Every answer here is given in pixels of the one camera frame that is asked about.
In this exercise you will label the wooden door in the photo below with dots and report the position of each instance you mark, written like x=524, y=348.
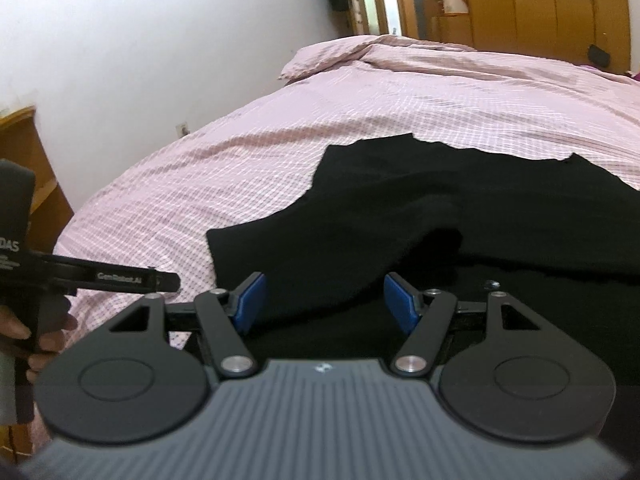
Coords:
x=376, y=20

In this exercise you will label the white wall socket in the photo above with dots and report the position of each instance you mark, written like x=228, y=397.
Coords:
x=183, y=129

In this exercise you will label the wooden bedside cabinet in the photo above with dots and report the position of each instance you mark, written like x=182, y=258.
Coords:
x=33, y=212

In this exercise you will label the pink white container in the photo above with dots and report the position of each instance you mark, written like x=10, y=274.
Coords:
x=455, y=7

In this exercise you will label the small black bag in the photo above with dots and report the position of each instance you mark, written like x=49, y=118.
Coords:
x=598, y=57

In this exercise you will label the black knit cardigan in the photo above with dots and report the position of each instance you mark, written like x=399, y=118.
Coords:
x=562, y=236

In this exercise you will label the wooden wardrobe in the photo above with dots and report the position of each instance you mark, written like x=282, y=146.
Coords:
x=561, y=29

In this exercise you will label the pink checked bed cover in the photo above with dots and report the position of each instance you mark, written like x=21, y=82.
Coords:
x=260, y=159

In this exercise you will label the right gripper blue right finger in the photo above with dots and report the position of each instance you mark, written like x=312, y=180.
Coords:
x=404, y=301

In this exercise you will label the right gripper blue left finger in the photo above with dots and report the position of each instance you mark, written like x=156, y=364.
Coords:
x=246, y=301

